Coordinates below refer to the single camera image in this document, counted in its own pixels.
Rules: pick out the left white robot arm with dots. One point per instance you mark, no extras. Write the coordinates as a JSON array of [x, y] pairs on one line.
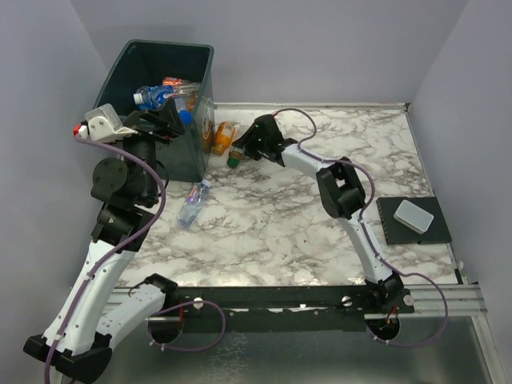
[[79, 343]]

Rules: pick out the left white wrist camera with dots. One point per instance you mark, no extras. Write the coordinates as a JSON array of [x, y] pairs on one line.
[[103, 124]]

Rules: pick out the orange juice bottle left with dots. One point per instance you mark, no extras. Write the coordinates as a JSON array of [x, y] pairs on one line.
[[224, 137]]

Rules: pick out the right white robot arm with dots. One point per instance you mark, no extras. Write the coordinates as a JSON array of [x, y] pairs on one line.
[[342, 196]]

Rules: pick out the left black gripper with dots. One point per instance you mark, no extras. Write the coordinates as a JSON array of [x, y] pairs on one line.
[[167, 121]]

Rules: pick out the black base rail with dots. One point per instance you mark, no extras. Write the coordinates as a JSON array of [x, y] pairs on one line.
[[277, 309]]

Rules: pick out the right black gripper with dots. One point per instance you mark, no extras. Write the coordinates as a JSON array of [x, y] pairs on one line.
[[247, 143]]

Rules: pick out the blue label water bottle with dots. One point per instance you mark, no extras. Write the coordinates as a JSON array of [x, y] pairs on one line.
[[153, 97]]

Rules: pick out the dark green plastic bin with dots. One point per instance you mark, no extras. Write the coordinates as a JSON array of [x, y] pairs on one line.
[[147, 63]]

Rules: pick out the Pepsi bottle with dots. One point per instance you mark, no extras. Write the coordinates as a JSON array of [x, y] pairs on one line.
[[182, 109]]

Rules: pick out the purple label water bottle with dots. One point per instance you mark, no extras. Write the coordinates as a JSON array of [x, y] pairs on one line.
[[194, 203]]

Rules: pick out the grey rectangular box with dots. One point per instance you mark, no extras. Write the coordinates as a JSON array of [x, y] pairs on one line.
[[414, 217]]

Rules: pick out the clear bottle red print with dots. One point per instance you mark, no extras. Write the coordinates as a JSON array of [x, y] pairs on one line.
[[181, 86]]

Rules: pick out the green cap tea bottle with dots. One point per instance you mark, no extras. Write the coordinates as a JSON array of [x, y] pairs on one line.
[[235, 156]]

